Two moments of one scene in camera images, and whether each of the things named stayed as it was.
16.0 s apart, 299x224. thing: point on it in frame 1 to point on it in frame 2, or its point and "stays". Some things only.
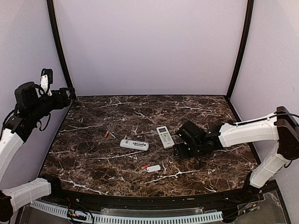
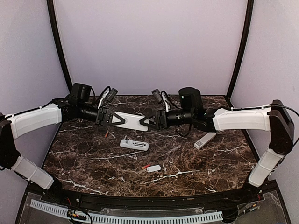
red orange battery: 145,166 stays
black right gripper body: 194,150 to 164,124
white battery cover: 153,168 stays
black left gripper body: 58,103 to 100,116
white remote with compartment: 134,144 stays
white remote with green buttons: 165,136 to 131,121
